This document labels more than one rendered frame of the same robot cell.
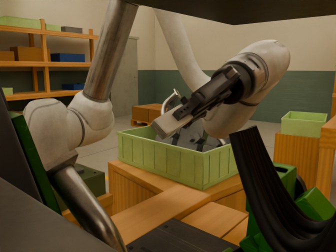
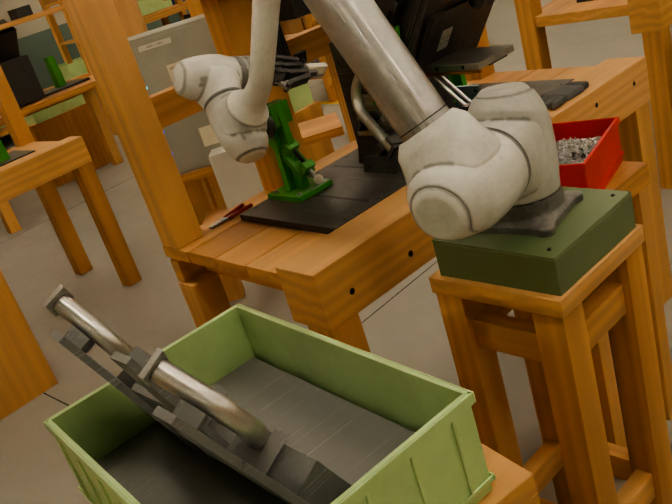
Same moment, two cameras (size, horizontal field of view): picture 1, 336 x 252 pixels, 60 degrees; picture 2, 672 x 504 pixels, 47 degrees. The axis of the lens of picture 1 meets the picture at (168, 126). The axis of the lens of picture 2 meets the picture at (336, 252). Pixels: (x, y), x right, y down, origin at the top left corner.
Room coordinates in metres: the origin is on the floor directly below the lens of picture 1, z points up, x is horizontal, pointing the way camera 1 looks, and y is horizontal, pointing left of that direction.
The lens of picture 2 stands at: (2.49, 0.37, 1.58)
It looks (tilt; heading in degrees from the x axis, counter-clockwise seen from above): 23 degrees down; 193
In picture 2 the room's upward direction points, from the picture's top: 17 degrees counter-clockwise
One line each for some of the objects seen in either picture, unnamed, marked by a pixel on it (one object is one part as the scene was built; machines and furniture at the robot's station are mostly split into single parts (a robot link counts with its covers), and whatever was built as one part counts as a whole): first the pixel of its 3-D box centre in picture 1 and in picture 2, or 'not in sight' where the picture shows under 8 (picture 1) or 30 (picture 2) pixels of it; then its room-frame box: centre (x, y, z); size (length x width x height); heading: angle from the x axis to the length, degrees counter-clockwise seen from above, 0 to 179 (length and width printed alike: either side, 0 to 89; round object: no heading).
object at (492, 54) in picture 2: not in sight; (442, 63); (0.21, 0.32, 1.11); 0.39 x 0.16 x 0.03; 49
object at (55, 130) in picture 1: (47, 129); (509, 140); (1.01, 0.43, 1.10); 0.18 x 0.16 x 0.22; 151
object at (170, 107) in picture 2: not in sight; (309, 45); (-0.04, -0.09, 1.23); 1.30 x 0.05 x 0.09; 139
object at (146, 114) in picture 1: (161, 116); not in sight; (6.54, 0.15, 0.22); 1.20 x 0.81 x 0.44; 48
